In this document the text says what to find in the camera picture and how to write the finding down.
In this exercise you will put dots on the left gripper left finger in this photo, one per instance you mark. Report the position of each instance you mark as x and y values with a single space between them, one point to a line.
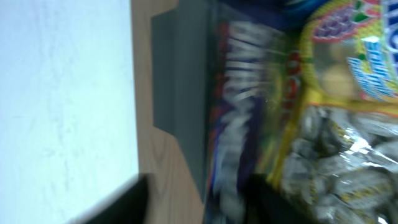
129 208

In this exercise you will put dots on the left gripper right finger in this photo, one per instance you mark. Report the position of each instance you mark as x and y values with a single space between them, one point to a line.
269 205

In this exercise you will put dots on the yellow Hacks candy bag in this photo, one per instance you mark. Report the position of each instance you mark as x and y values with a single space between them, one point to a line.
337 161

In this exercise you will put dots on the purple Dairy Milk bar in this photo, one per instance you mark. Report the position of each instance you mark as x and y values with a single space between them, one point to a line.
246 47

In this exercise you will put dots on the dark green box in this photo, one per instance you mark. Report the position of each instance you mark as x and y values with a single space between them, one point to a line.
183 44

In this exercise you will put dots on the blue Oreo cookie pack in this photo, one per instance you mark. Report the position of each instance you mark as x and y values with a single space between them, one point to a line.
297 11

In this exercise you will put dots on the green Haribo gummy bag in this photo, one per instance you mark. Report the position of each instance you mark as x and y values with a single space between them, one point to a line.
278 104

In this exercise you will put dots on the yellow Mentos bottle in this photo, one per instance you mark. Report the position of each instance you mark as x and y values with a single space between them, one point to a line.
349 49

